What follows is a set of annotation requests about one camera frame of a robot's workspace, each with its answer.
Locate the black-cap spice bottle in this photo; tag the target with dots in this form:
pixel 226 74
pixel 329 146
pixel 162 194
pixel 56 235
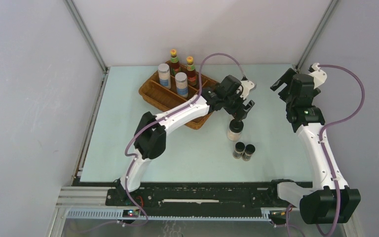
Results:
pixel 235 129

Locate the small black-cap bottle left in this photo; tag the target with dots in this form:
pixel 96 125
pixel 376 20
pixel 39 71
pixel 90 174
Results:
pixel 238 151

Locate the clear-lid white spice jar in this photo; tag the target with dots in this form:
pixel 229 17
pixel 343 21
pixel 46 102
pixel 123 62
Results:
pixel 164 75

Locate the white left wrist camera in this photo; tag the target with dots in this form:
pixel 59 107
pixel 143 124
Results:
pixel 246 87

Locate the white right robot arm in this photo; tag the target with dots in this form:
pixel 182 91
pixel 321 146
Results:
pixel 330 199

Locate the red sauce bottle yellow cap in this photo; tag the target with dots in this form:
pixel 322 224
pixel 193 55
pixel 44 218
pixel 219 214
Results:
pixel 175 63

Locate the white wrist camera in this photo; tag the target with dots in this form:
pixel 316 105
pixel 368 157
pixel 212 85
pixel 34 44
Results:
pixel 246 87
pixel 319 75

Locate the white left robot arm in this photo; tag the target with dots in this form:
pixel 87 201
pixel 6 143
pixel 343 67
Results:
pixel 149 140

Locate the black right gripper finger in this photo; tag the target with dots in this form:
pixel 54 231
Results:
pixel 286 78
pixel 284 94

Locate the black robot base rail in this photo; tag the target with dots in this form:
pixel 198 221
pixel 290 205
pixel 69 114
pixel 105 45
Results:
pixel 200 200

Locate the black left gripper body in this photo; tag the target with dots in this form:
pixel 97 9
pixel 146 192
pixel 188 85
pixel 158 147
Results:
pixel 233 104

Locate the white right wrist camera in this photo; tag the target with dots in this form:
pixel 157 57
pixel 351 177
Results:
pixel 319 75

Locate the clear-lid blue-label spice jar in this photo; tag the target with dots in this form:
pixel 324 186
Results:
pixel 181 81

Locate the small black-cap bottle right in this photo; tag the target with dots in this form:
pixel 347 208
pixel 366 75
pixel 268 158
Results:
pixel 248 152

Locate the brown wicker divided tray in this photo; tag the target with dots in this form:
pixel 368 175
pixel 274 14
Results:
pixel 165 99

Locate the small black-cap bottle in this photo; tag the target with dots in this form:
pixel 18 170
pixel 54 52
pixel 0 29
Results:
pixel 238 151
pixel 248 152

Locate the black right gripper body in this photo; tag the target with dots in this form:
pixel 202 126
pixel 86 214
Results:
pixel 316 92

